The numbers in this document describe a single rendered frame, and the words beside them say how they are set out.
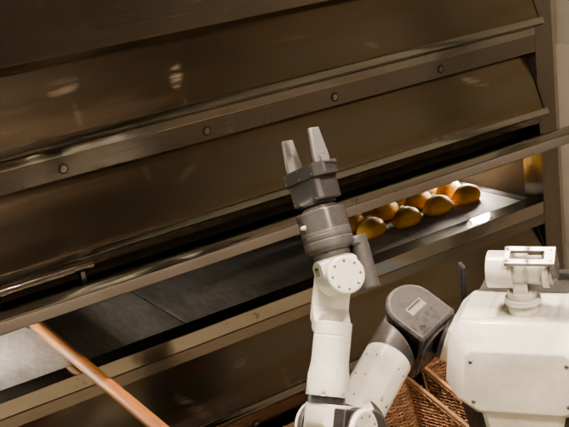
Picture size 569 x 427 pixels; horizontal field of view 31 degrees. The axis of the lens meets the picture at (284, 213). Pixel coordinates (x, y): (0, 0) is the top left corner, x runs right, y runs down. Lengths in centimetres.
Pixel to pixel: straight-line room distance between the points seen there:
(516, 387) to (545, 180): 140
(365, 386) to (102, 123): 86
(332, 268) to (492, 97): 133
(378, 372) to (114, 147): 84
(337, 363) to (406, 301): 23
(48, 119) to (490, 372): 106
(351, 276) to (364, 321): 108
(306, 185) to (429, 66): 108
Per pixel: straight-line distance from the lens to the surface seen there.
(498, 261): 184
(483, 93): 296
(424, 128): 281
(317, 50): 258
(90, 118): 229
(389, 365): 187
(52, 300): 219
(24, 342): 267
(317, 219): 177
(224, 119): 246
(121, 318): 269
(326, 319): 182
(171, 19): 237
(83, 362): 241
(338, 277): 174
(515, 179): 325
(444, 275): 299
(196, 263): 231
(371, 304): 284
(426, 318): 191
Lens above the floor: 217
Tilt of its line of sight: 17 degrees down
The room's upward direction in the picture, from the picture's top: 8 degrees counter-clockwise
